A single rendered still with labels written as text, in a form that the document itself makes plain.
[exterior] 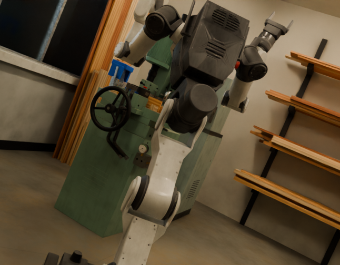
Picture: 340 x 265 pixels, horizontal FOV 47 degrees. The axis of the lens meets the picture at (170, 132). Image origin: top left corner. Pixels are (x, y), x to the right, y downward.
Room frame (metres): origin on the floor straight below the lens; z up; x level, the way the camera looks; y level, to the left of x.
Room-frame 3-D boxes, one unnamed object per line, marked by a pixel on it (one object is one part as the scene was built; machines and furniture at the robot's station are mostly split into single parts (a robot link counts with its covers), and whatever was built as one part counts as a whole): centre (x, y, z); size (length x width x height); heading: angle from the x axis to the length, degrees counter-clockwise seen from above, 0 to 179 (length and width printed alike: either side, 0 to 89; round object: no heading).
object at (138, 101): (2.56, 0.31, 0.91); 0.15 x 0.14 x 0.09; 68
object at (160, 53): (2.75, 0.27, 1.35); 0.18 x 0.18 x 0.31
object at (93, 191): (2.86, 0.23, 0.36); 0.58 x 0.45 x 0.71; 158
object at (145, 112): (2.64, 0.27, 0.87); 0.61 x 0.30 x 0.06; 68
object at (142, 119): (2.70, 0.30, 0.82); 0.40 x 0.21 x 0.04; 68
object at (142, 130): (2.87, 0.23, 0.76); 0.57 x 0.45 x 0.09; 158
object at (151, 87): (2.77, 0.27, 1.03); 0.14 x 0.07 x 0.09; 158
